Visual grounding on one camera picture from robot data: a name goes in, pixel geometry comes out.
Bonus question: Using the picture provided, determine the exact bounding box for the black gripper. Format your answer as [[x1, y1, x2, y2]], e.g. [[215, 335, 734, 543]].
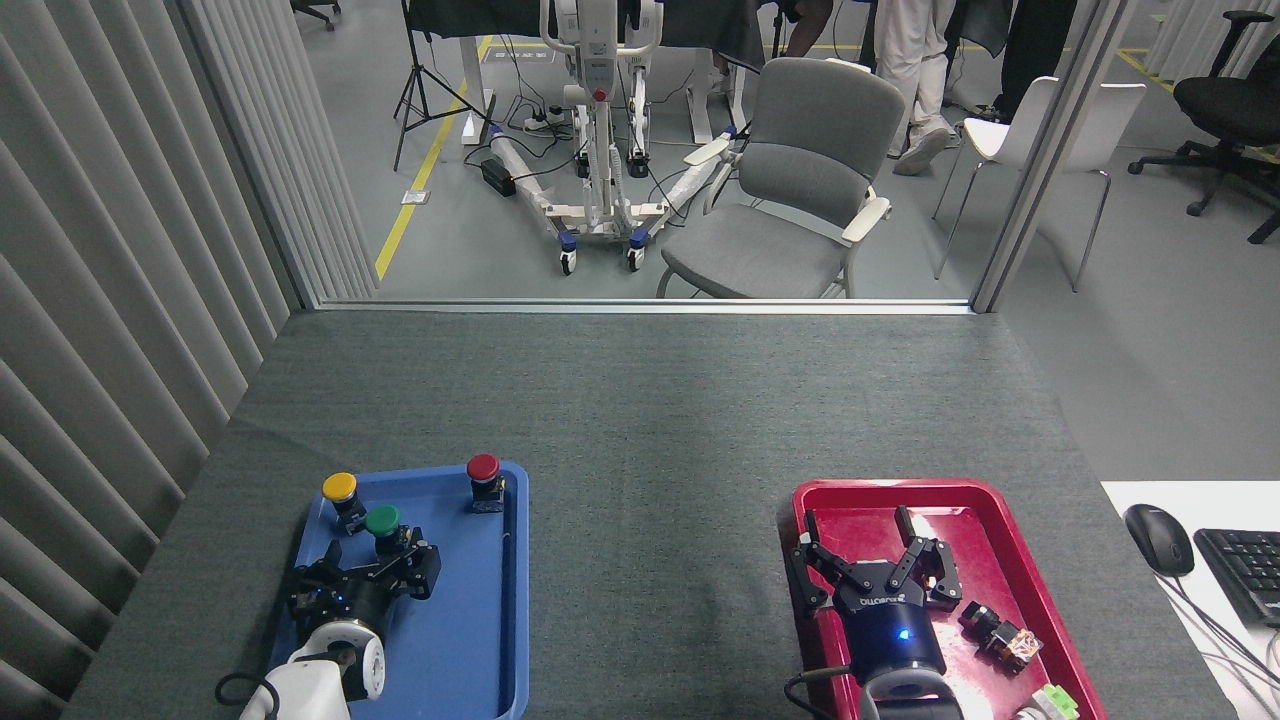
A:
[[785, 505, 964, 691], [290, 540, 442, 633]]

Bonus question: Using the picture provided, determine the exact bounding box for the green push button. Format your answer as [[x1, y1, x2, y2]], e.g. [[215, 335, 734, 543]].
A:
[[364, 504, 413, 561]]

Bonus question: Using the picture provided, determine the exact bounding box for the yellow push button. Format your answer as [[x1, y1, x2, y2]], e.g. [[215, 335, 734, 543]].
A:
[[322, 472, 368, 536]]

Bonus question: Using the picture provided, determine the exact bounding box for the red push button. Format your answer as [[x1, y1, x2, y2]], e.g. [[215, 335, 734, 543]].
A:
[[466, 454, 506, 514]]

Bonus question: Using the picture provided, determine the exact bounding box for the blue plastic tray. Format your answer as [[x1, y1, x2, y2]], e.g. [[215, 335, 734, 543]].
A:
[[255, 461, 530, 720]]

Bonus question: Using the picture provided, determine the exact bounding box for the red plastic tray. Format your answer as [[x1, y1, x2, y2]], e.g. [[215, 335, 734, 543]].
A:
[[790, 478, 1109, 720]]

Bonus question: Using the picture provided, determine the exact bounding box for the black computer mouse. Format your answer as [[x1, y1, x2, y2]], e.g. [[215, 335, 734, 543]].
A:
[[1123, 503, 1196, 578]]

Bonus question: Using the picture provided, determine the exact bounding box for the black keyboard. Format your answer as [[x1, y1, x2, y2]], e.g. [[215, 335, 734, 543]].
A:
[[1193, 528, 1280, 629]]

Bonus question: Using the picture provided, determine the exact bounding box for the grey padded armchair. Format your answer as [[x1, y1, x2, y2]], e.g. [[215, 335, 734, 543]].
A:
[[655, 57, 907, 299]]

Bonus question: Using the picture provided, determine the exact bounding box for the black tripod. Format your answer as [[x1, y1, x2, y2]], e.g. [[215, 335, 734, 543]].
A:
[[393, 0, 491, 173]]

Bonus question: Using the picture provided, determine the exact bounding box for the white plastic chair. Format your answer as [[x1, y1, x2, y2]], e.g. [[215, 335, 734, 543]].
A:
[[932, 76, 1148, 294]]

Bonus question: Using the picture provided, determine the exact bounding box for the person in pale trousers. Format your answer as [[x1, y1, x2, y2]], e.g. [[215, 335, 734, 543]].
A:
[[874, 0, 967, 178]]

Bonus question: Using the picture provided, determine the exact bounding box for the white stand on wheels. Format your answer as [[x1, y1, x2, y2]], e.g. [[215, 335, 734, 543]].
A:
[[488, 0, 741, 276]]

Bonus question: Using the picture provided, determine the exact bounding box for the person in dark trousers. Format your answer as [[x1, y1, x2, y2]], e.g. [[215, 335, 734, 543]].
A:
[[985, 0, 1079, 123]]

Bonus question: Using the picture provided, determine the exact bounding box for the black office chair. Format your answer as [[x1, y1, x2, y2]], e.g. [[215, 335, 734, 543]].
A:
[[1128, 10, 1280, 245]]

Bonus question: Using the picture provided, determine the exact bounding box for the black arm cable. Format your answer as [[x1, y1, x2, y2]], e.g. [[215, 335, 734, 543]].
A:
[[783, 667, 866, 720], [214, 672, 276, 713]]

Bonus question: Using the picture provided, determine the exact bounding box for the black switch with orange block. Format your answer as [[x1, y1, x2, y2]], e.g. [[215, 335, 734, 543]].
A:
[[958, 600, 1044, 676]]

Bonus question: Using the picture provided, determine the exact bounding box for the white switch with green base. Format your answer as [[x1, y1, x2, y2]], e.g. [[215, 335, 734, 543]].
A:
[[1012, 683, 1081, 720]]

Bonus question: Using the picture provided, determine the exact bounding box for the black mouse cable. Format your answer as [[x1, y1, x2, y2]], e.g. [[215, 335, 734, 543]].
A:
[[1160, 575, 1280, 706]]

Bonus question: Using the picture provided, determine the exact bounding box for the silver table edge rail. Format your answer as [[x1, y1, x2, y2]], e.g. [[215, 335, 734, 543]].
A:
[[318, 298, 973, 316]]

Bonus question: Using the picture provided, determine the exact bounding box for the silver post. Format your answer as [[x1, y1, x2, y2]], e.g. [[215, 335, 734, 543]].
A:
[[972, 0, 1136, 314]]

